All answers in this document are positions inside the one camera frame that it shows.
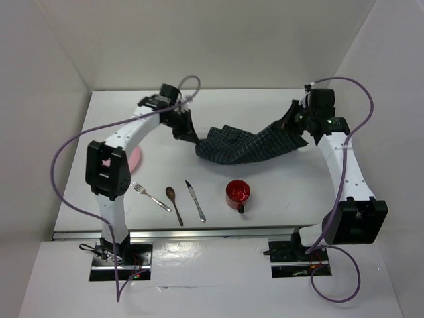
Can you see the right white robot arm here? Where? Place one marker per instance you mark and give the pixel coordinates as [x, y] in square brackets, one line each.
[335, 143]

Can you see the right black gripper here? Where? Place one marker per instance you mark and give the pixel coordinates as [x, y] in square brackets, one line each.
[297, 105]

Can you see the aluminium rail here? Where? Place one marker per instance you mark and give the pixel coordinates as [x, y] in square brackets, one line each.
[352, 216]
[184, 233]

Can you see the silver metal fork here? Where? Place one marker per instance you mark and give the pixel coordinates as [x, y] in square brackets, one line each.
[141, 190]

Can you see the silver metal knife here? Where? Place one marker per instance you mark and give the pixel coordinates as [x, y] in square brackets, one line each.
[194, 197]

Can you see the red ceramic mug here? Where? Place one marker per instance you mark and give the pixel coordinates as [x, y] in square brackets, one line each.
[237, 193]

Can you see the right side aluminium rail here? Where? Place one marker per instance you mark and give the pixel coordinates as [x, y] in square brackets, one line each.
[352, 216]

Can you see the front aluminium rail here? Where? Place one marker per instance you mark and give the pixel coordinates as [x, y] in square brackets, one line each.
[184, 233]

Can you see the pink plastic plate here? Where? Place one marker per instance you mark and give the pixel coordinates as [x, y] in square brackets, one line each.
[134, 159]

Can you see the brown wooden spoon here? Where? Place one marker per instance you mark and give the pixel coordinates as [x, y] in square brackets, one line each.
[170, 193]

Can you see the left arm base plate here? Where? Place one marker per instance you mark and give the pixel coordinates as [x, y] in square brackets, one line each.
[137, 265]

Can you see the dark checkered cloth placemat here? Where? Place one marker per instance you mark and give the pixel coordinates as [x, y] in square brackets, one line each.
[229, 145]

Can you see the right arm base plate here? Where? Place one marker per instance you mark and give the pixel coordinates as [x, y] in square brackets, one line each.
[285, 262]

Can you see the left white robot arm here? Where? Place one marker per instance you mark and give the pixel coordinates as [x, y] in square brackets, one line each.
[107, 169]

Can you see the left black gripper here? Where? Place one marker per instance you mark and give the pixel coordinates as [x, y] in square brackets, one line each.
[186, 132]

